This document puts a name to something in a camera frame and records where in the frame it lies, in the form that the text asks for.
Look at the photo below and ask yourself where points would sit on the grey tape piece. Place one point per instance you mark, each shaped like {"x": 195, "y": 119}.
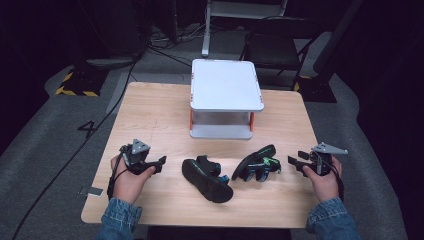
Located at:
{"x": 92, "y": 191}

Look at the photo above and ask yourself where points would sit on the person's right hand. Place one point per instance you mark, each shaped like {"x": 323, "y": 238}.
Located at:
{"x": 321, "y": 185}

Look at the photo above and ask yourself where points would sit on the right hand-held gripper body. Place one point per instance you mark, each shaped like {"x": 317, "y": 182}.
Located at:
{"x": 325, "y": 156}

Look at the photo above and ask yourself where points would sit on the black sandal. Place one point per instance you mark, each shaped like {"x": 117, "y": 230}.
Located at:
{"x": 256, "y": 163}
{"x": 206, "y": 181}

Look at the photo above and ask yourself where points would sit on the white metal stand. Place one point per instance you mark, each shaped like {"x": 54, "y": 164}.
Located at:
{"x": 213, "y": 20}

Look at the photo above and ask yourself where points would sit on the black folding chair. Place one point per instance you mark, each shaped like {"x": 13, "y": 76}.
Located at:
{"x": 273, "y": 46}

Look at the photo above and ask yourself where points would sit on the person's left hand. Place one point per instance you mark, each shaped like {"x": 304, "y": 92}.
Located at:
{"x": 128, "y": 185}

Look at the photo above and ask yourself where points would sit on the black stand with base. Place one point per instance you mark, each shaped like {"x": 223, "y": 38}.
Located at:
{"x": 320, "y": 83}

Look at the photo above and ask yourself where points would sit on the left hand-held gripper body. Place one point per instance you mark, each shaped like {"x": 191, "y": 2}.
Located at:
{"x": 138, "y": 151}

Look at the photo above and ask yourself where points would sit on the yellow-black striped stand base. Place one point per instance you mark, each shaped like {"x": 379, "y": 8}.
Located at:
{"x": 76, "y": 85}

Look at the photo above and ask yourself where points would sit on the white two-tier shoe rack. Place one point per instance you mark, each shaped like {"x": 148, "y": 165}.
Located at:
{"x": 225, "y": 85}

